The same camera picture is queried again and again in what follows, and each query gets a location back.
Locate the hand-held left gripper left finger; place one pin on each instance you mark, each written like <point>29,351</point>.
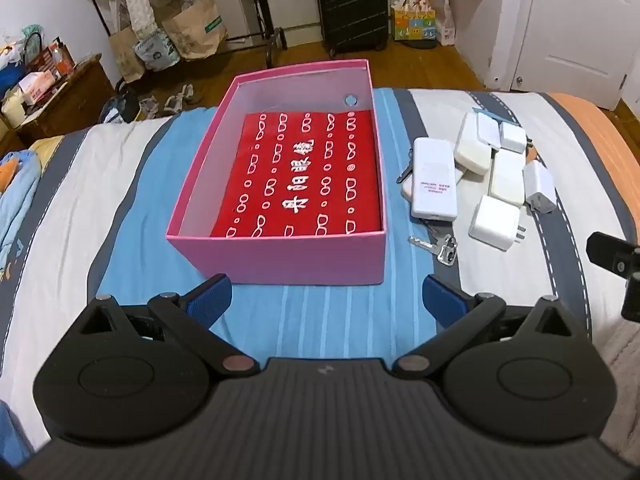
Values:
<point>207,301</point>

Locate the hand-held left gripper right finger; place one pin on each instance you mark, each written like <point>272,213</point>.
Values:
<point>442,301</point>

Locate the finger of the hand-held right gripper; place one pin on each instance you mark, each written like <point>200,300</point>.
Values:
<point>607,252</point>

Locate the pink cardboard box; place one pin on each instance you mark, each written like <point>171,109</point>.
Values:
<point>280,262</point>

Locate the white charger with prongs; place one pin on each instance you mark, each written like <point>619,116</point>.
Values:
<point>492,222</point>

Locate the white power bank red label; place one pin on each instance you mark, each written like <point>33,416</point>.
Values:
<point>432,160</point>

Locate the silver key bunch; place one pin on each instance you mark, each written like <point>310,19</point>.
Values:
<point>446,252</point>

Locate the white grey charger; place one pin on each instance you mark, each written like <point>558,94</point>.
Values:
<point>539,180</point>

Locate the striped bed sheet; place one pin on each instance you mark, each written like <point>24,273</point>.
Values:
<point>310,320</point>

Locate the person's grey clothing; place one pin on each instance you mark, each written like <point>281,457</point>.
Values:
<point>625,360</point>

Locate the plain white power bank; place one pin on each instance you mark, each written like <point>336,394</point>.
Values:
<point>406,192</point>

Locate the long cream power adapter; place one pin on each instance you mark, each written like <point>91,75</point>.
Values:
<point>507,180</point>

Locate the red printed cloth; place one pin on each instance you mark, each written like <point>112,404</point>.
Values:
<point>292,195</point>

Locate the dark key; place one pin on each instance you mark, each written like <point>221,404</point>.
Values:
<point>404,169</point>

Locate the white cube charger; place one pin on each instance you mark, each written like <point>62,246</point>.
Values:
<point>512,136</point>

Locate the light blue card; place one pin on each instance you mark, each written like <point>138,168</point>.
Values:
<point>505,119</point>

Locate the small white square charger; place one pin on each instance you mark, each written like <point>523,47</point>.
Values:
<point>489,130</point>

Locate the grey sneaker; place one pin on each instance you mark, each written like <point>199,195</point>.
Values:
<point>150,105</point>
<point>180,97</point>

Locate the black yellow bag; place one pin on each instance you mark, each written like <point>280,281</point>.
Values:
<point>120,107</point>

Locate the light blue duck plush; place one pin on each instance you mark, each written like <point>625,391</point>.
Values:
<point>15,190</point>

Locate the white door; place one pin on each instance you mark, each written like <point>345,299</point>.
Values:
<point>565,25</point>

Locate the wooden nightstand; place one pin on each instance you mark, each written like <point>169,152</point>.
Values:
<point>65,105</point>

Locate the blue white printed bag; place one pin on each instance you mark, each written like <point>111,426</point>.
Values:
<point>156,52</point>

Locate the narrow brown paper bag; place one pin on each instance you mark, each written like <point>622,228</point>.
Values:
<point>125,55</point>

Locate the black clothes rack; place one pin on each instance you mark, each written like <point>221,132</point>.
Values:
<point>272,40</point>

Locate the large brown paper bag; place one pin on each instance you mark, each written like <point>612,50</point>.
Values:
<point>197,30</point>

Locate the white red tissue box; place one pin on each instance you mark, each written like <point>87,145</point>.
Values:
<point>37,87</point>

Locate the white plastic bag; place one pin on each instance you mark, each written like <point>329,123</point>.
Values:
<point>446,25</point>

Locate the colourful gift bag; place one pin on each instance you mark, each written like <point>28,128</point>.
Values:
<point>414,22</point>

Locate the black suitcase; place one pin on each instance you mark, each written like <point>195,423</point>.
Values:
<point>352,5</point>

